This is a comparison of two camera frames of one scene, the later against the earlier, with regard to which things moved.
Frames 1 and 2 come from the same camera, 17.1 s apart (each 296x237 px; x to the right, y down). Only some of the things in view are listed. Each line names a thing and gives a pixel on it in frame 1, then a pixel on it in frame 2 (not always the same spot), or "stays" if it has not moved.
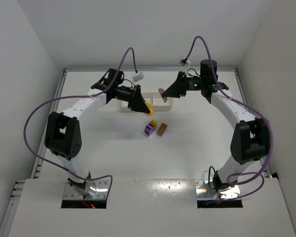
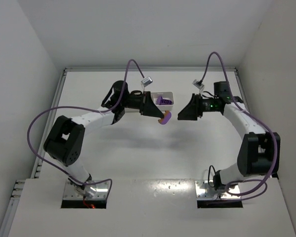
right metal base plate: [204, 192] stays
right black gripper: [182, 84] to [200, 106]
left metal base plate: [101, 192] stays
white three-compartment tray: [155, 99] stays
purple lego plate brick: [161, 91] to [161, 101]
